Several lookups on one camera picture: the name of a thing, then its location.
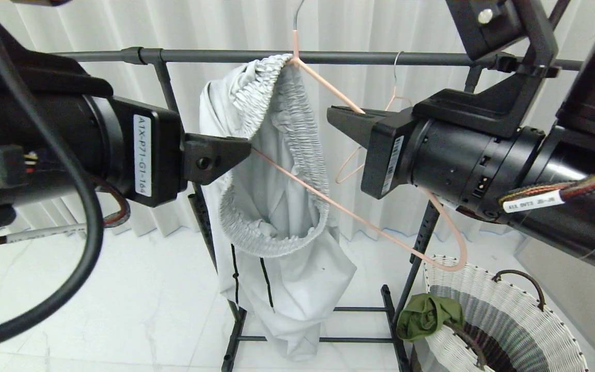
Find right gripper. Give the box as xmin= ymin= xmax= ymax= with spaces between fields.
xmin=327 ymin=106 xmax=546 ymax=224

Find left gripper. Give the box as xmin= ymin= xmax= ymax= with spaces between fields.
xmin=0 ymin=96 xmax=253 ymax=232

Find pink clothes hanger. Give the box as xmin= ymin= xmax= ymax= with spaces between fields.
xmin=335 ymin=51 xmax=415 ymax=185
xmin=252 ymin=0 xmax=468 ymax=272

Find pale grey shorts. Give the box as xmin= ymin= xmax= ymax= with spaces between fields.
xmin=198 ymin=53 xmax=358 ymax=362

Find green garment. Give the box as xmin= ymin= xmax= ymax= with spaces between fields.
xmin=396 ymin=293 xmax=465 ymax=343

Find black clothes rack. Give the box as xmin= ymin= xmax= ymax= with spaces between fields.
xmin=52 ymin=48 xmax=585 ymax=372

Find white laundry basket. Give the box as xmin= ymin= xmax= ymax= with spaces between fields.
xmin=411 ymin=254 xmax=589 ymax=372

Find black cable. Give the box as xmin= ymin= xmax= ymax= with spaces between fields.
xmin=0 ymin=0 xmax=105 ymax=355

